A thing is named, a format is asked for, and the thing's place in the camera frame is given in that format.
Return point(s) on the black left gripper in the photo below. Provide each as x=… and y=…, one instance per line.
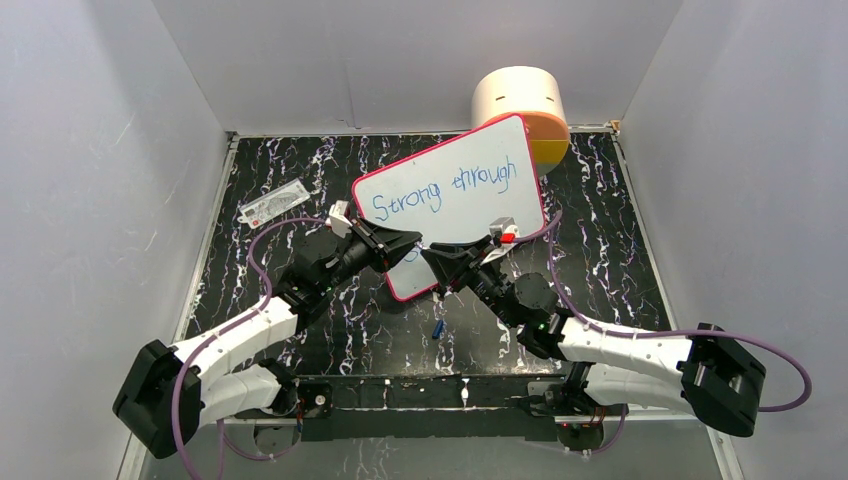
x=386, y=247

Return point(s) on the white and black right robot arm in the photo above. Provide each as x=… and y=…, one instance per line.
x=706, y=373

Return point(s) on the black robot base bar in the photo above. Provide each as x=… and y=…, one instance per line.
x=530, y=407

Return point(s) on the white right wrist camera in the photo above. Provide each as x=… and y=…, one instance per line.
x=504, y=233

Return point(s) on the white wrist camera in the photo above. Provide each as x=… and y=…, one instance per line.
x=339, y=219
x=504, y=233

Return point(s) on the white printed label card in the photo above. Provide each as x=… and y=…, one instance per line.
x=273, y=204

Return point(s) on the blue marker cap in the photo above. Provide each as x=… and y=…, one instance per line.
x=438, y=330

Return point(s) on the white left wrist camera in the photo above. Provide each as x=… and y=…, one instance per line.
x=339, y=219

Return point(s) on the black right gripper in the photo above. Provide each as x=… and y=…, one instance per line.
x=447, y=258

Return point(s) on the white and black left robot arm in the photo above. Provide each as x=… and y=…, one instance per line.
x=171, y=391

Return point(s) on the cream and orange cylinder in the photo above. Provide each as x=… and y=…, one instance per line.
x=534, y=94

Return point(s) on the pink-framed whiteboard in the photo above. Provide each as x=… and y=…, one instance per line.
x=452, y=192

